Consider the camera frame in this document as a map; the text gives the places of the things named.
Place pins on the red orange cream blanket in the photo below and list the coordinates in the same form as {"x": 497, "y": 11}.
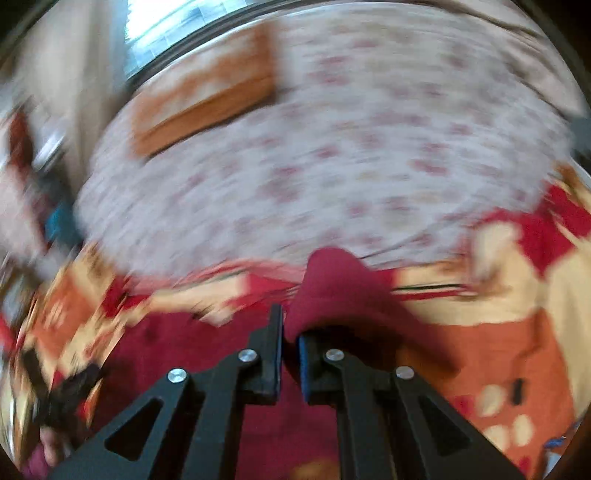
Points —
{"x": 515, "y": 306}

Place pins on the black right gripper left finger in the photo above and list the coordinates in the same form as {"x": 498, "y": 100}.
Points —
{"x": 187, "y": 425}

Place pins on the maroon long-sleeve sweater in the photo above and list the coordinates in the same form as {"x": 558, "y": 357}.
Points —
{"x": 140, "y": 337}

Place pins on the blue plastic bag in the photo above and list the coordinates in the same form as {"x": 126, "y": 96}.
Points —
{"x": 60, "y": 227}

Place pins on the white floral quilt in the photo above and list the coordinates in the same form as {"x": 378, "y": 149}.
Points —
{"x": 396, "y": 127}

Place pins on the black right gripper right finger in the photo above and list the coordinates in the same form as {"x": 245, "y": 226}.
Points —
{"x": 393, "y": 425}

